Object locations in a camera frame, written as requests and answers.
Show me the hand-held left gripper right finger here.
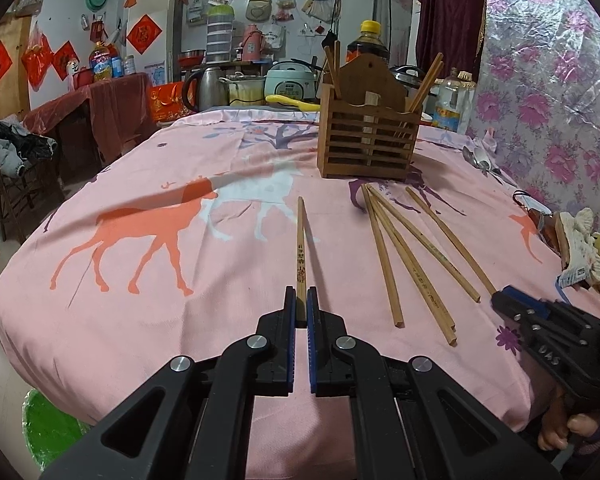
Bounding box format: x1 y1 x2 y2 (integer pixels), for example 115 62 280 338
306 287 563 480

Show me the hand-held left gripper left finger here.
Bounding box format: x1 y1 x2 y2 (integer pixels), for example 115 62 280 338
40 285 297 480

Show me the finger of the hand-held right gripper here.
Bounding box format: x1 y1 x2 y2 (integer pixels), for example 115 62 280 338
490 293 547 334
502 285 552 312

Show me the wooden slatted chopstick holder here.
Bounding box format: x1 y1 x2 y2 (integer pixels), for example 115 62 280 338
317 55 421 181

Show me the person's right hand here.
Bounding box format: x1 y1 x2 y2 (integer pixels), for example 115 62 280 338
537 394 600 455

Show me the white blue packet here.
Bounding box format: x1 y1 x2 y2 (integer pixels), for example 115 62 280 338
557 265 593 288

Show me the brown pouch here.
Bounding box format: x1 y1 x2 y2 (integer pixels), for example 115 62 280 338
530 210 566 256

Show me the white knitted glove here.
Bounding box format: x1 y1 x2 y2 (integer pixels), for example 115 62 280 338
555 207 600 291

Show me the clear oil bottle yellow label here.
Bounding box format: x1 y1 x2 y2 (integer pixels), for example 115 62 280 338
432 67 476 133

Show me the black silver pressure cooker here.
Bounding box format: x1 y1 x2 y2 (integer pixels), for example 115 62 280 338
390 65 438 96

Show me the green plastic basin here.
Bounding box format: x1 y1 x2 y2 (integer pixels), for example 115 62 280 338
22 390 93 471

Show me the steel cooking pot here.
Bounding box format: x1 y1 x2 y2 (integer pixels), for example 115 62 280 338
220 74 267 107

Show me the light green rice cooker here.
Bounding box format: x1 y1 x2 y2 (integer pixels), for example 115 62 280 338
264 61 318 103

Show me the orange red gift bag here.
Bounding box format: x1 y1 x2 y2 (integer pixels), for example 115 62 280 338
147 82 197 122

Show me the steel electric kettle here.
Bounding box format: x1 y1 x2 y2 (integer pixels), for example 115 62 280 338
181 66 230 112

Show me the dark sauce bottle yellow cap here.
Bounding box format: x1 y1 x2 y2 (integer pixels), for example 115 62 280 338
346 20 392 73

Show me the wooden chair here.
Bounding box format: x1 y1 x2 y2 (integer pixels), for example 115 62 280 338
0 155 66 243

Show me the side table with red cloth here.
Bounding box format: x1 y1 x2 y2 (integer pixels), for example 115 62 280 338
22 72 153 181

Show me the pink thermos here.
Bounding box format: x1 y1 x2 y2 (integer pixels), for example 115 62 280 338
241 24 273 61

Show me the stacked food carrier green lid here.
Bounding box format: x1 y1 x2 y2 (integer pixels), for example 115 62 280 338
206 4 236 63

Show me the white refrigerator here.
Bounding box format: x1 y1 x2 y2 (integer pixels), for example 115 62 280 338
124 0 188 83

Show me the pile of clothes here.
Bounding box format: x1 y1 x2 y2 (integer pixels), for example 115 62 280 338
0 117 58 178

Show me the large cooking oil bottle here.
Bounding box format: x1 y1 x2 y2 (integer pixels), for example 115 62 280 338
91 40 116 81

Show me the beige hanging bag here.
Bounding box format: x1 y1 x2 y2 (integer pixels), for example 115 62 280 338
246 0 276 23

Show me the brown wooden door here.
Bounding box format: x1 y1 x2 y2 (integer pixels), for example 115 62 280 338
0 15 33 118

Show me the white case with black cord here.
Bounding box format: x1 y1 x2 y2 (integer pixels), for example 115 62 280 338
512 190 553 221

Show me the floral plastic wall sheet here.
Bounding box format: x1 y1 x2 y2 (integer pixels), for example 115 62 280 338
467 0 600 261

